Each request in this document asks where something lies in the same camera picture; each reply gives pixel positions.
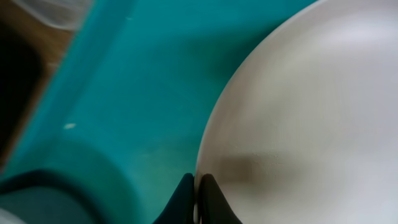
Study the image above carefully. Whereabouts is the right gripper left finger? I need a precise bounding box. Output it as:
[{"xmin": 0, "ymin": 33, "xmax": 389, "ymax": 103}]
[{"xmin": 154, "ymin": 173, "xmax": 195, "ymax": 224}]

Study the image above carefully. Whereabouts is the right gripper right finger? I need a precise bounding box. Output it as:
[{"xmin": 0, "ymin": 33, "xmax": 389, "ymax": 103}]
[{"xmin": 198, "ymin": 174, "xmax": 242, "ymax": 224}]

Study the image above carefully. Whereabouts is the large pink plate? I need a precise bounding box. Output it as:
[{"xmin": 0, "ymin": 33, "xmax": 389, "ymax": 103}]
[{"xmin": 195, "ymin": 0, "xmax": 397, "ymax": 223}]

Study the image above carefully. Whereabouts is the grey metal bowl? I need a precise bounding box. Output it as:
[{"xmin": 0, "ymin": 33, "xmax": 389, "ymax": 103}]
[{"xmin": 1, "ymin": 170, "xmax": 109, "ymax": 224}]

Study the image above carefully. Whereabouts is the teal serving tray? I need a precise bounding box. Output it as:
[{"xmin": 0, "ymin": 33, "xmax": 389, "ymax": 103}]
[{"xmin": 4, "ymin": 0, "xmax": 310, "ymax": 223}]

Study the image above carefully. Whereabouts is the black plastic tray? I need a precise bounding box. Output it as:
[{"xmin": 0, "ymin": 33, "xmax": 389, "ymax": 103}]
[{"xmin": 1, "ymin": 22, "xmax": 44, "ymax": 152}]

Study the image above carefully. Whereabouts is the clear plastic storage bin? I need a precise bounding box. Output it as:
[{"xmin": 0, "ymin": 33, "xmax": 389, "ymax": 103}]
[{"xmin": 13, "ymin": 0, "xmax": 94, "ymax": 31}]

